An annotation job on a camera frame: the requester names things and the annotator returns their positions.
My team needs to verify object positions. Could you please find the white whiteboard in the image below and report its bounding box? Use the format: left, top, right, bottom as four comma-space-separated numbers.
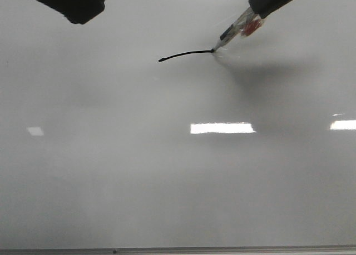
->
1, 0, 355, 249

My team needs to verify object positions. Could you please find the black white whiteboard marker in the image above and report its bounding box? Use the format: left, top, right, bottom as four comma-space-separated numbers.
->
211, 7, 265, 52

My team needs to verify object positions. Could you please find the aluminium whiteboard frame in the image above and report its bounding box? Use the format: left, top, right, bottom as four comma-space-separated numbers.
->
1, 244, 355, 254

